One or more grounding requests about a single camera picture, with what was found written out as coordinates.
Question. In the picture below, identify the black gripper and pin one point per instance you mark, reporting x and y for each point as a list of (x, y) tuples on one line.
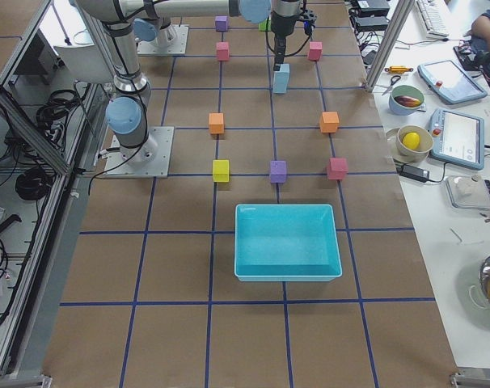
[(283, 23)]

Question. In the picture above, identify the light blue block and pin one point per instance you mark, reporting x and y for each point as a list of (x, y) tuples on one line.
[(282, 75), (280, 85)]

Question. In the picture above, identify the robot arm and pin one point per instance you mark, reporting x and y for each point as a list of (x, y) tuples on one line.
[(126, 114)]

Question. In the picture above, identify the pink block top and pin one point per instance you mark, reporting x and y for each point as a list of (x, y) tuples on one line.
[(315, 51)]

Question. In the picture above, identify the green block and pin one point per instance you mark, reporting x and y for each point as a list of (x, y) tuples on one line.
[(265, 26)]

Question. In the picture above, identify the dark pink block bottom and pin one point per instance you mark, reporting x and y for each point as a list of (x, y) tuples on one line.
[(223, 51)]

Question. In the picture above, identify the purple block left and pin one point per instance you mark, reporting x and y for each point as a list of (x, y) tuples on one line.
[(221, 23)]

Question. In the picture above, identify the purple block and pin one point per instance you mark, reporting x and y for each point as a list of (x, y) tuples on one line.
[(221, 23), (278, 171)]

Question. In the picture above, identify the orange block top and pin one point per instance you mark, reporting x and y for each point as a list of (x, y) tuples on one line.
[(329, 122)]

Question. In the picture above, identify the orange block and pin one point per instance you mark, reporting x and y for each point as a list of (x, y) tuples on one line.
[(216, 123), (329, 122)]

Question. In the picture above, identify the orange block bottom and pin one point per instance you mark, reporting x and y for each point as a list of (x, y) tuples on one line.
[(216, 123)]

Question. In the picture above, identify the purple block right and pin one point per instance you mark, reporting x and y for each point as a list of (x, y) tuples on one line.
[(278, 171)]

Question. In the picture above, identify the gold metal cylinder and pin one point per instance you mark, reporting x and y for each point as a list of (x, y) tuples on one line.
[(398, 69)]

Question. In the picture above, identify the black scissors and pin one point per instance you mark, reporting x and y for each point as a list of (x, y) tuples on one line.
[(393, 81)]

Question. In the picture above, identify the pink block right side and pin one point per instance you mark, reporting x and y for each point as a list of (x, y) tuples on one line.
[(337, 168)]

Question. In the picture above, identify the yellow block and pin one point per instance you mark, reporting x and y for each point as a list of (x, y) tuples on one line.
[(221, 170)]

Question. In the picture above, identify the blue bowl with fruit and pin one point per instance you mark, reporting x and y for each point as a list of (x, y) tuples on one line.
[(405, 99)]

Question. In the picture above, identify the bowl with yellow lemon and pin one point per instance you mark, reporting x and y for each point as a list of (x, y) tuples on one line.
[(413, 143)]

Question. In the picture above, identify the teach pendant far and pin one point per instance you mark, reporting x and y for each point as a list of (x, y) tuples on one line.
[(450, 82)]

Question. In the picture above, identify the teach pendant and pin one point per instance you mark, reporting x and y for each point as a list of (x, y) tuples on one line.
[(450, 82), (458, 138)]

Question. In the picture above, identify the black power adapter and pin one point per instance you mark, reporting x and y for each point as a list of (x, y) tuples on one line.
[(414, 173)]

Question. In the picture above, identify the cyan plastic tray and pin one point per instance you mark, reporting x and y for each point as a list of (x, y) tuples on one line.
[(286, 243)]

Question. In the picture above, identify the teach pendant near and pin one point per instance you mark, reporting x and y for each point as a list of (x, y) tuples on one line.
[(458, 138)]

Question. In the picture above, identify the kitchen scale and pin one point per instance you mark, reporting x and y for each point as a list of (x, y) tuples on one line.
[(469, 192)]

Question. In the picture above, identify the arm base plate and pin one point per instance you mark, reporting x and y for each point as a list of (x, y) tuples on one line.
[(152, 160), (167, 42)]

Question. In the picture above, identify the aluminium frame post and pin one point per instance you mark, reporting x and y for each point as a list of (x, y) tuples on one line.
[(395, 25)]

